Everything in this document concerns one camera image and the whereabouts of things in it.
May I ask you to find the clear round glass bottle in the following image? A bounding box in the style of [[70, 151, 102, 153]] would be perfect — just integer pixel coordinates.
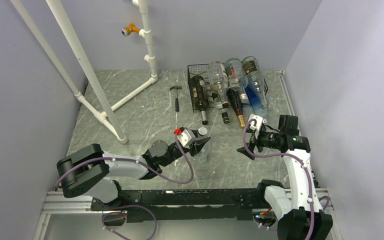
[[207, 61, 229, 109]]

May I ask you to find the clear bottle red black label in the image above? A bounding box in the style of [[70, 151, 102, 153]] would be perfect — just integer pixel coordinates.
[[224, 57, 249, 104]]

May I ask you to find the clear glass bottle silver cap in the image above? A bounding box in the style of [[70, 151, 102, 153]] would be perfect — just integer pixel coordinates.
[[189, 126, 211, 167]]

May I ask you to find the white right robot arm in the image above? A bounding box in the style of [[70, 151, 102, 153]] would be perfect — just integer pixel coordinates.
[[237, 114, 333, 240]]

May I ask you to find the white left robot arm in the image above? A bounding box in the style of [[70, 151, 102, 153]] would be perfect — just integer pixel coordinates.
[[55, 127, 211, 210]]

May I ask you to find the dark green wine bottle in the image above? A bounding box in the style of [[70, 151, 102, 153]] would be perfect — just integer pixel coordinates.
[[191, 75, 209, 125]]

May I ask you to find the blue square glass bottle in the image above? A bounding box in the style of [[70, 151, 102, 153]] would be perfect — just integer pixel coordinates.
[[244, 81, 267, 117]]

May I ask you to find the clear bottle black gold cap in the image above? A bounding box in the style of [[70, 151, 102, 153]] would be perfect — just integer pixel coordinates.
[[211, 91, 230, 124]]

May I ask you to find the brown bottle gold foil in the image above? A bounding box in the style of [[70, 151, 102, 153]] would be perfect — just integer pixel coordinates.
[[226, 88, 246, 129]]

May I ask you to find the clear bottle black gold label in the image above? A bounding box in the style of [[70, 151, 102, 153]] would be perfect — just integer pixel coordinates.
[[242, 56, 269, 114]]

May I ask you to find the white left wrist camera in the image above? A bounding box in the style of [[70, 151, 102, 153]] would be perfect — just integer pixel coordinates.
[[174, 128, 197, 148]]

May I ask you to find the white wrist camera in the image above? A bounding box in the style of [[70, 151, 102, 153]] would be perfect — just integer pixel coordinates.
[[248, 113, 267, 133], [174, 128, 197, 148]]

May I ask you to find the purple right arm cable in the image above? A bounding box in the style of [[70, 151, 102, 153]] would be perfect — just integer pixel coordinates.
[[242, 119, 331, 240]]

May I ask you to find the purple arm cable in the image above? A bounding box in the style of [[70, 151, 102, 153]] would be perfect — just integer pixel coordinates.
[[54, 133, 195, 240], [242, 119, 331, 240]]

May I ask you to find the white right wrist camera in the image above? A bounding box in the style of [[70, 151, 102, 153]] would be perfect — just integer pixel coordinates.
[[248, 113, 267, 133]]

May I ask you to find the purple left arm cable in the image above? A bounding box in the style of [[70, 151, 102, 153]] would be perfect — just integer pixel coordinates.
[[54, 133, 195, 240]]

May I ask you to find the black wire wine rack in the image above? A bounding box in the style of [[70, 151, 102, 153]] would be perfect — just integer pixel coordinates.
[[187, 63, 251, 112]]

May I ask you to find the small black handled hammer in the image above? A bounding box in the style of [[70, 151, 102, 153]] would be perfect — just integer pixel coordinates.
[[169, 85, 183, 113]]

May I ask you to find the white pvc pipe frame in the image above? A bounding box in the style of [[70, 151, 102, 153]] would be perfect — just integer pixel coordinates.
[[11, 0, 159, 144]]

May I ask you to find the aluminium extrusion rail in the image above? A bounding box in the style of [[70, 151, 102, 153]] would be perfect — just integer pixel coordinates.
[[32, 188, 342, 240]]

